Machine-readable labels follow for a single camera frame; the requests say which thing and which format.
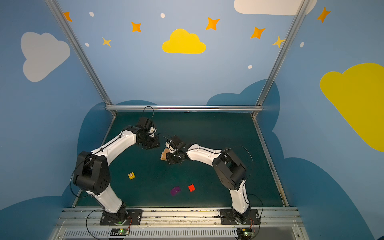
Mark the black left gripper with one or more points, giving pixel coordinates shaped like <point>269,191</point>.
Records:
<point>151,141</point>

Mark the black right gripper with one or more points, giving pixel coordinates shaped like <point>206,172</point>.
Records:
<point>172,150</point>

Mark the light wood block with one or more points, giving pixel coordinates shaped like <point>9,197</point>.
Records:
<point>164,153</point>

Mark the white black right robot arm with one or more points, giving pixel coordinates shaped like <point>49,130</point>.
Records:
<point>230,170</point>

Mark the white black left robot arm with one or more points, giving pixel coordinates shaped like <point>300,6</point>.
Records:
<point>92,173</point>

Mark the purple block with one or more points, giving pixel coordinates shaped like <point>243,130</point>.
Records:
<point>175,190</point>

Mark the red cube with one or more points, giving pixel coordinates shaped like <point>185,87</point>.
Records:
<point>191,188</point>

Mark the yellow cube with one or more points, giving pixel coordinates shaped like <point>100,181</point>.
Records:
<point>131,175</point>

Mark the left green circuit board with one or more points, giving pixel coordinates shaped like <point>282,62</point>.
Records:
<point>119,232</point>

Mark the green circuit board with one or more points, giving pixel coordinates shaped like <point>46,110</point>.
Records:
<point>119,232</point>
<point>244,234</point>

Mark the right green circuit board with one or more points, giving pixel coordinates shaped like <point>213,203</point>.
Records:
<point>244,234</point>

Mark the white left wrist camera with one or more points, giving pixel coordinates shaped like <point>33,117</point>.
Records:
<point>152,131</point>

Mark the aluminium back frame rail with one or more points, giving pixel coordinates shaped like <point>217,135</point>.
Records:
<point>131,108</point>

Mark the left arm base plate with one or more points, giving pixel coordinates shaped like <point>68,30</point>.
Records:
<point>133,216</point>

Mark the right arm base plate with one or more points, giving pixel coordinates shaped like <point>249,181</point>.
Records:
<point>229,216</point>

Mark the aluminium front rail base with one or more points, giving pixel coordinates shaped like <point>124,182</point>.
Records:
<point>179,224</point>

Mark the aluminium left corner post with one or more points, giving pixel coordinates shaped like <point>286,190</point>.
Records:
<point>64,24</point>

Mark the aluminium corner post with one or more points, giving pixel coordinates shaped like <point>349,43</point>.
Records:
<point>64,24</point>
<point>284,49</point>

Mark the aluminium right corner post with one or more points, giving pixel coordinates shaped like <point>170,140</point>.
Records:
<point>284,49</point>

